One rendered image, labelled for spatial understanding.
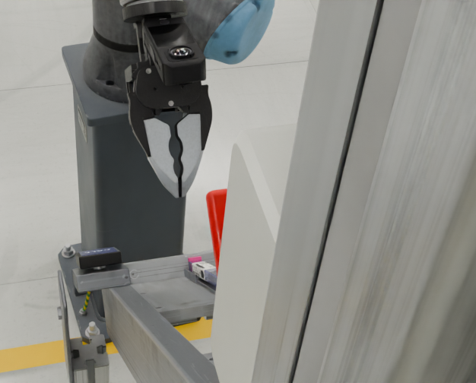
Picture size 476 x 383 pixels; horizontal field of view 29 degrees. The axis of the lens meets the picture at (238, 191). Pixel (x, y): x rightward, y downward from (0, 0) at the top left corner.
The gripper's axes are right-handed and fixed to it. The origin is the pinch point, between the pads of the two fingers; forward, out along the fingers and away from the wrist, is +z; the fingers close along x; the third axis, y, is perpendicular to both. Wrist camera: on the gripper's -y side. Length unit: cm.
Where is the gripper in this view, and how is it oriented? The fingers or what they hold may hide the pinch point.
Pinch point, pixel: (179, 185)
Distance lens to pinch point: 100.3
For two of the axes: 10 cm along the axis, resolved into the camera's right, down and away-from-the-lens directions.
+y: -2.4, -0.3, 9.7
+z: 1.2, 9.9, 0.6
